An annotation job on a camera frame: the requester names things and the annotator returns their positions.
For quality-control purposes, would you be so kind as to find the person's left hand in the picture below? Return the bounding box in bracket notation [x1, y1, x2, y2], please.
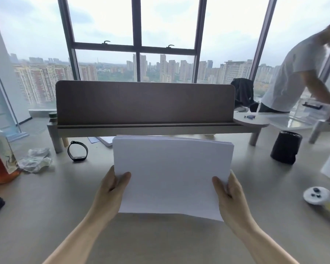
[91, 165, 132, 218]

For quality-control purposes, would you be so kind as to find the person's left forearm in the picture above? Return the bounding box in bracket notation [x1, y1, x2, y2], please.
[43, 207, 119, 264]

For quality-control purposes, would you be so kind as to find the crumpled clear plastic wrapper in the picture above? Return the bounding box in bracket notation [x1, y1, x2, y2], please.
[18, 148, 53, 173]

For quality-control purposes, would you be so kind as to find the amber tea drink bottle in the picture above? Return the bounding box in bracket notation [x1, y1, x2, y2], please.
[0, 126, 21, 185]

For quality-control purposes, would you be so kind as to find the grey desk shelf riser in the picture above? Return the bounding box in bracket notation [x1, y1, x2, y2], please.
[47, 111, 270, 154]

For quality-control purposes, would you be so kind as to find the black cylindrical container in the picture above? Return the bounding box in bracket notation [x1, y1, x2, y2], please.
[270, 131, 303, 165]

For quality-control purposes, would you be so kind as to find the black jacket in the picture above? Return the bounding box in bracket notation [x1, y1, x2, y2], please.
[230, 78, 259, 112]

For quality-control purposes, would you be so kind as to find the white notebook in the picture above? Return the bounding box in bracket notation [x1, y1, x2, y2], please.
[96, 136, 116, 147]

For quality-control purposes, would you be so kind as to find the person's right hand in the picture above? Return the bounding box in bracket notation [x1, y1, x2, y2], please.
[212, 170, 254, 230]

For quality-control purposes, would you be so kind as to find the brown desk divider panel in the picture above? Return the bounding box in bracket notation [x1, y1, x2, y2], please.
[55, 80, 236, 126]

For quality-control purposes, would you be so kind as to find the white handheld controller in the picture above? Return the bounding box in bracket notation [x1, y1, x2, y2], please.
[303, 186, 330, 226]

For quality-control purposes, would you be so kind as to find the stack of white paper sheets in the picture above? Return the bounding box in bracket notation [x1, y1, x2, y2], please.
[112, 135, 235, 222]

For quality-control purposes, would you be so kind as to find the person's right forearm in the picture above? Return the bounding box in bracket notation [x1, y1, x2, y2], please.
[226, 218, 300, 264]

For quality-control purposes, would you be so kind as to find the clear plastic storage box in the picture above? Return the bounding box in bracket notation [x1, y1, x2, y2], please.
[288, 97, 330, 125]

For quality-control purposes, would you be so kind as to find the black fitness wristband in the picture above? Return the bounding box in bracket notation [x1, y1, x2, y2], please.
[68, 141, 89, 162]

